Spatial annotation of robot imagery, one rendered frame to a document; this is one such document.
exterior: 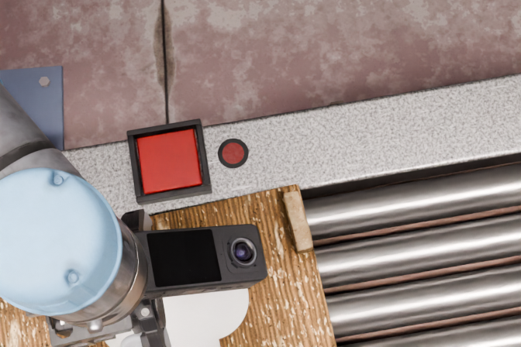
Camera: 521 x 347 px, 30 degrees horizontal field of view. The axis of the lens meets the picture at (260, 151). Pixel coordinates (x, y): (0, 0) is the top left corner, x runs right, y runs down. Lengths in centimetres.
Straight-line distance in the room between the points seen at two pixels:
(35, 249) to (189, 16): 155
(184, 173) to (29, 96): 108
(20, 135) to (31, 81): 147
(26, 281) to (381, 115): 56
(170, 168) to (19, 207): 47
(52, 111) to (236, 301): 114
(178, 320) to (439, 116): 34
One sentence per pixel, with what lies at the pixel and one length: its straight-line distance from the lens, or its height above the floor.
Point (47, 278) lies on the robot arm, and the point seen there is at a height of 137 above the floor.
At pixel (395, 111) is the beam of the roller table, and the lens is 101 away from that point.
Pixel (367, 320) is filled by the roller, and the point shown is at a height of 92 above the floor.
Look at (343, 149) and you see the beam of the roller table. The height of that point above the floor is 92.
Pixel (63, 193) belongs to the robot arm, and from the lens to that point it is 53.
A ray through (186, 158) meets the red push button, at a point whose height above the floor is 93.
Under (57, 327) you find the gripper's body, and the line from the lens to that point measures 75.
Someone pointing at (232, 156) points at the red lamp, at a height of 92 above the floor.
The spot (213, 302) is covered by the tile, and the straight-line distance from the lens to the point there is 94.
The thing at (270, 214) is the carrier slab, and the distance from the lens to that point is 96.
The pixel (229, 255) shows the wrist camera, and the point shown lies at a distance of 72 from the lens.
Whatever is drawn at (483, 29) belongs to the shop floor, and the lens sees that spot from 206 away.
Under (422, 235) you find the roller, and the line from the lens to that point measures 98.
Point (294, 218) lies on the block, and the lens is 93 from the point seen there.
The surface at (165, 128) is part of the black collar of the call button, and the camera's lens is 99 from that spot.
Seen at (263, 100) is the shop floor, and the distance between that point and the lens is 197.
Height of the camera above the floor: 188
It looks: 75 degrees down
